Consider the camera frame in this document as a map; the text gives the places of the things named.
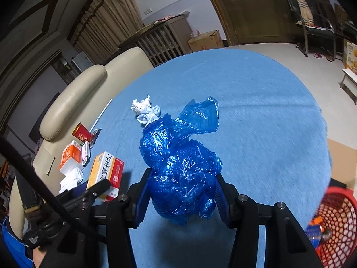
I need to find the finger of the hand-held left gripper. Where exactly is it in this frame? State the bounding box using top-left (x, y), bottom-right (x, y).
top-left (56, 179), bottom-right (111, 210)

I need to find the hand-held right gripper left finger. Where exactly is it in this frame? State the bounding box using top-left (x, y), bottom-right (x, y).
top-left (57, 168), bottom-right (153, 268)

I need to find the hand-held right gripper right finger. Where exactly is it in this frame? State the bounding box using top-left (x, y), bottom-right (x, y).
top-left (214, 172), bottom-right (324, 268)

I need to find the blue plastic bag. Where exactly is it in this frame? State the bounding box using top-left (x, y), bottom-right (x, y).
top-left (139, 96), bottom-right (224, 226)

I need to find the red plastic basket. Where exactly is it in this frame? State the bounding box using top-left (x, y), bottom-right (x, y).
top-left (305, 186), bottom-right (357, 268)

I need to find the white paper box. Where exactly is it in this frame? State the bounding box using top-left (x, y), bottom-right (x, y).
top-left (60, 167), bottom-right (84, 193)

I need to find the yellow red box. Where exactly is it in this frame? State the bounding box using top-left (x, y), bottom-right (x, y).
top-left (86, 151), bottom-right (125, 203)

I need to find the blue garment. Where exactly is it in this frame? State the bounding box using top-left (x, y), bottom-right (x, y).
top-left (0, 218), bottom-right (34, 268)

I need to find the white pink box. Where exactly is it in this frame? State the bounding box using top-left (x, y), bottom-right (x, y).
top-left (80, 142), bottom-right (91, 168)

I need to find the orange white box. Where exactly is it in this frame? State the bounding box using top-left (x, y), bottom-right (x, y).
top-left (59, 140), bottom-right (84, 175)

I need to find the small dark packet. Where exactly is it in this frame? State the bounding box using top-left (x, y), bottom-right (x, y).
top-left (90, 128), bottom-right (102, 147)

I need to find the small red box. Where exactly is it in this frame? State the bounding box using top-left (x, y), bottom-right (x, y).
top-left (73, 122), bottom-right (95, 143)

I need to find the white stick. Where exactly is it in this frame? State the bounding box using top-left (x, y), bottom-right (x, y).
top-left (89, 98), bottom-right (113, 133)

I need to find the light blue face mask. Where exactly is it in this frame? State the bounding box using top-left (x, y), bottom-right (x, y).
top-left (137, 105), bottom-right (162, 126)

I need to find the white crumpled tissue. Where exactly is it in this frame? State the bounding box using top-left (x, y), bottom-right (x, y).
top-left (131, 95), bottom-right (152, 115)

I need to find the beige leather sofa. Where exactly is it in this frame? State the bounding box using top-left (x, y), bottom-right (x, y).
top-left (6, 47), bottom-right (155, 241)

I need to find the white appliance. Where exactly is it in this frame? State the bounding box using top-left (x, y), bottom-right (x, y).
top-left (72, 52), bottom-right (94, 73)

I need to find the grey slatted cabinet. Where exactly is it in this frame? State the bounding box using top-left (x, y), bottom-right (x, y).
top-left (118, 10), bottom-right (194, 66)

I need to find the cardboard box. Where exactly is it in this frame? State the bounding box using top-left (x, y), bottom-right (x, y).
top-left (187, 30), bottom-right (225, 53)

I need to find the white stool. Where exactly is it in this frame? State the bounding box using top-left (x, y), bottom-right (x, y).
top-left (340, 68), bottom-right (357, 105)

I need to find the pink slipper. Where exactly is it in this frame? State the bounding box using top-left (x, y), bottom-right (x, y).
top-left (314, 52), bottom-right (334, 62)

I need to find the beige curtain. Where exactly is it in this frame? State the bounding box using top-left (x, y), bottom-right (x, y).
top-left (68, 0), bottom-right (144, 59)

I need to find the wooden double door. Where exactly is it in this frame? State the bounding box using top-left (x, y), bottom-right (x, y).
top-left (199, 0), bottom-right (315, 46)

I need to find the yellow printed box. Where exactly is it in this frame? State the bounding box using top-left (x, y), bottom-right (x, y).
top-left (343, 40), bottom-right (357, 71)

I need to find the black chair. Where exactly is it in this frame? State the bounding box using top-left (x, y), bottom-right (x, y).
top-left (287, 0), bottom-right (338, 59)

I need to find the plaid cloth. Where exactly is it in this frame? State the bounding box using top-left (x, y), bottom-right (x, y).
top-left (294, 0), bottom-right (311, 24)

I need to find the black cable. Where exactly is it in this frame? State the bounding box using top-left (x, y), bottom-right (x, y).
top-left (0, 135), bottom-right (99, 239)

